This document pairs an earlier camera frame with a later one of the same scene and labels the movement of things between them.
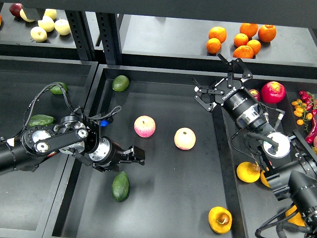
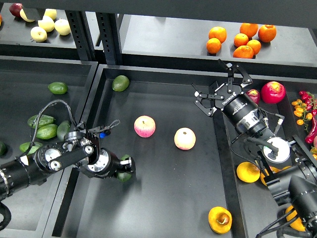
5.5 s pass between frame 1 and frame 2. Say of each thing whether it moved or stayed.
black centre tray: stayed
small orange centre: stayed
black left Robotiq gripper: moved
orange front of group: stayed
